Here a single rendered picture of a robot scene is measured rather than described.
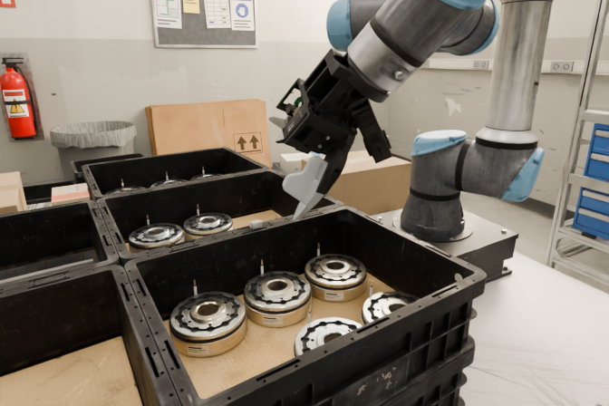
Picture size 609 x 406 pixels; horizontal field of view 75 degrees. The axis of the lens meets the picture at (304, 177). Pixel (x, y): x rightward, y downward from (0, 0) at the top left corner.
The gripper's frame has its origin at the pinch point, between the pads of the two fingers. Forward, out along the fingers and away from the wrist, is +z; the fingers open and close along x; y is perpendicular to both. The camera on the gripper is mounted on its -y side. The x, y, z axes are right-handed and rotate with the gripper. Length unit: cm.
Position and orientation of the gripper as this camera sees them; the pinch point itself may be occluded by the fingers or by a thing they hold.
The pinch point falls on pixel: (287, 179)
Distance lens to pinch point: 58.5
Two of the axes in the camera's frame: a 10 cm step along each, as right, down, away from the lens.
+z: -5.8, 6.0, 5.5
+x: 2.0, 7.6, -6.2
